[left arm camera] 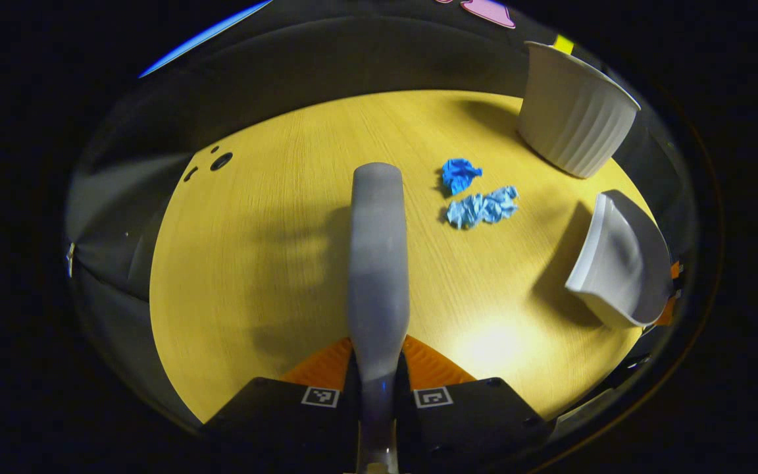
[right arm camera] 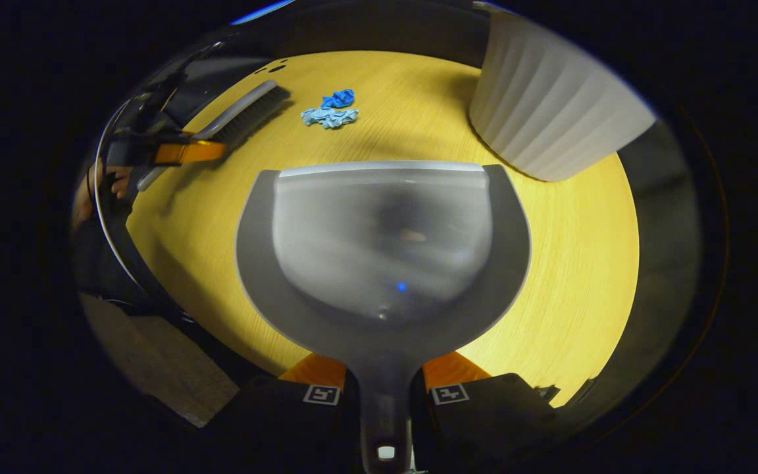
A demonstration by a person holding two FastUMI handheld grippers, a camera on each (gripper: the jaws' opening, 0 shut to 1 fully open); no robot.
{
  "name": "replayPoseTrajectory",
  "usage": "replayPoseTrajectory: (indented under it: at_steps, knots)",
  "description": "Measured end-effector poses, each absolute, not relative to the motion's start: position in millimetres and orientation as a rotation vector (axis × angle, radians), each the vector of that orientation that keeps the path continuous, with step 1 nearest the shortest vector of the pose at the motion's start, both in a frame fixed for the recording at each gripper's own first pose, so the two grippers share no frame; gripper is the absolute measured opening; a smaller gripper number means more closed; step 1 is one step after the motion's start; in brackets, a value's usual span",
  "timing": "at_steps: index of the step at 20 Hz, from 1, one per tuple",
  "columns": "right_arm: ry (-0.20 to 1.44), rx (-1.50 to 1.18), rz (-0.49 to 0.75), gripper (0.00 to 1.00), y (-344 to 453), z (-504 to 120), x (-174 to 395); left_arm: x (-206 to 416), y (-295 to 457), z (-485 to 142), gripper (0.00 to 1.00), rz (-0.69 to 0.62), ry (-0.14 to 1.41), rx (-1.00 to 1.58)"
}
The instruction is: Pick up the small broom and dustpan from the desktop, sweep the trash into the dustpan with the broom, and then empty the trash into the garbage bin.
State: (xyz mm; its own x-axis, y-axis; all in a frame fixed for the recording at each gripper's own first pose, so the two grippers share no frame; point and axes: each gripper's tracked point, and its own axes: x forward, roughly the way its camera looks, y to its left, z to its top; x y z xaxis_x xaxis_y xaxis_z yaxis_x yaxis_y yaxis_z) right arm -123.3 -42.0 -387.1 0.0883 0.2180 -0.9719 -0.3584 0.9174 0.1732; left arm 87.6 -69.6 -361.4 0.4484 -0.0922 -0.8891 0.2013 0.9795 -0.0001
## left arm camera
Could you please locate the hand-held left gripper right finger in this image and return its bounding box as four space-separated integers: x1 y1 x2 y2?
395 334 555 474

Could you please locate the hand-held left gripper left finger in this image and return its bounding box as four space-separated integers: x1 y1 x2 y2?
200 337 361 474

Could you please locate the grey dustpan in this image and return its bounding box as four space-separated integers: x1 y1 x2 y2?
564 190 675 330

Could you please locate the small grey broom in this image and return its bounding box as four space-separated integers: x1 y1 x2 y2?
347 162 412 474

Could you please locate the white ribbed garbage bin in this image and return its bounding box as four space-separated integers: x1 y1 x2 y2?
517 41 642 180

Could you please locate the light blue paper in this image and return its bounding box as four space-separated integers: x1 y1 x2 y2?
445 185 520 230

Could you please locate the dark blue paper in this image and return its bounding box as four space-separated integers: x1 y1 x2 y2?
441 158 484 197

